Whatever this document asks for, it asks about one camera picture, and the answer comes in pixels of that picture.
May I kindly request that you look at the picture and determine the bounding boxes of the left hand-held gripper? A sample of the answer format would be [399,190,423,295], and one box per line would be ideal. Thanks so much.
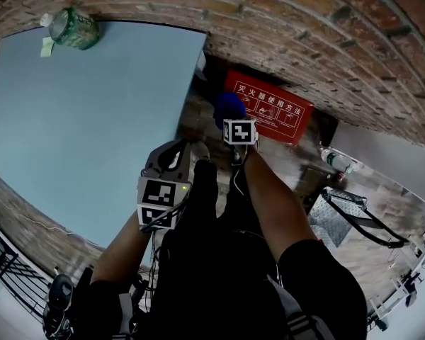
[136,140,193,230]

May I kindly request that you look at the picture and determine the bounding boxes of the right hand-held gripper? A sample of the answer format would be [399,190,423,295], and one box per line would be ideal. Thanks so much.
[222,118,261,152]

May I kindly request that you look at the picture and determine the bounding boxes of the blue cloth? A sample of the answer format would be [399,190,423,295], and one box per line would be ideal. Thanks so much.
[212,91,249,131]

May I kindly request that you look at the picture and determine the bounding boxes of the red fire extinguisher box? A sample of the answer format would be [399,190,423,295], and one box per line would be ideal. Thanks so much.
[222,69,315,147]

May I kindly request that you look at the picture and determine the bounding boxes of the person's left forearm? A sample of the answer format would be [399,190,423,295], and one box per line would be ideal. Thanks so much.
[90,211,153,287]

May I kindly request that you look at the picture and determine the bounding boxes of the person's right forearm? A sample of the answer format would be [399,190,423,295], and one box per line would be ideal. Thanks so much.
[242,149,322,266]

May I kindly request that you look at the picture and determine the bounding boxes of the person's grey shoe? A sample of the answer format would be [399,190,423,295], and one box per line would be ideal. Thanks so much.
[192,140,213,164]

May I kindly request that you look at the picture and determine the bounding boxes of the person's black trousers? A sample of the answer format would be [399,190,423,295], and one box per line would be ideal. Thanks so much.
[150,158,291,340]

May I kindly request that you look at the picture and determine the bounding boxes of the clear plastic water bottle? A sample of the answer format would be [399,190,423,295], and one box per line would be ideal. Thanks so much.
[319,147,356,175]

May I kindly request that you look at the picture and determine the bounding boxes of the metal checker-plate hand truck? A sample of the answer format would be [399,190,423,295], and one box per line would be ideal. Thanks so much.
[308,186,409,250]

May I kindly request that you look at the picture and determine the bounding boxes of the black office chair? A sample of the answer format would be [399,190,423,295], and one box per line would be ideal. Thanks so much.
[41,273,75,340]

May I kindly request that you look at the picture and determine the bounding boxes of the black metal railing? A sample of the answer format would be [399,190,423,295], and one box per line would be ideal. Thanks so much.
[0,215,55,324]

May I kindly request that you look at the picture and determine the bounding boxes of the pale green sticky note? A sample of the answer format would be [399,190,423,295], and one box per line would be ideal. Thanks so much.
[40,36,56,58]

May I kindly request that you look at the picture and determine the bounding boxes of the green plastic bottle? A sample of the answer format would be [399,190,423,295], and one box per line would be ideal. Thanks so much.
[48,6,101,51]

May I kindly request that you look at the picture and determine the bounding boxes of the white desk with equipment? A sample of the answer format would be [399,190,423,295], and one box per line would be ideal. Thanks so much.
[370,215,425,332]

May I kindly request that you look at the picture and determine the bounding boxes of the white thin cable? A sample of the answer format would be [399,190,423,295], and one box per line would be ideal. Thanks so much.
[232,161,251,201]

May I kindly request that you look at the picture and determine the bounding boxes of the black cable bundle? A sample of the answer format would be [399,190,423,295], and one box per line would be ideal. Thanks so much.
[140,193,191,311]

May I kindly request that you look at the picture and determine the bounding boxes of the grey striped strap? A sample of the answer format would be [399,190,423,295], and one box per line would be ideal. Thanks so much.
[267,276,336,340]

